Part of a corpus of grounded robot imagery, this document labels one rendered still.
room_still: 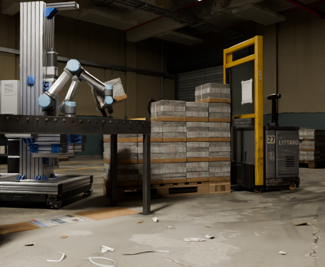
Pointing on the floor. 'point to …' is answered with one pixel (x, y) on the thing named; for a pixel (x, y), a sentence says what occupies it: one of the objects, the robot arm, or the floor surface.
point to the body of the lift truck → (272, 153)
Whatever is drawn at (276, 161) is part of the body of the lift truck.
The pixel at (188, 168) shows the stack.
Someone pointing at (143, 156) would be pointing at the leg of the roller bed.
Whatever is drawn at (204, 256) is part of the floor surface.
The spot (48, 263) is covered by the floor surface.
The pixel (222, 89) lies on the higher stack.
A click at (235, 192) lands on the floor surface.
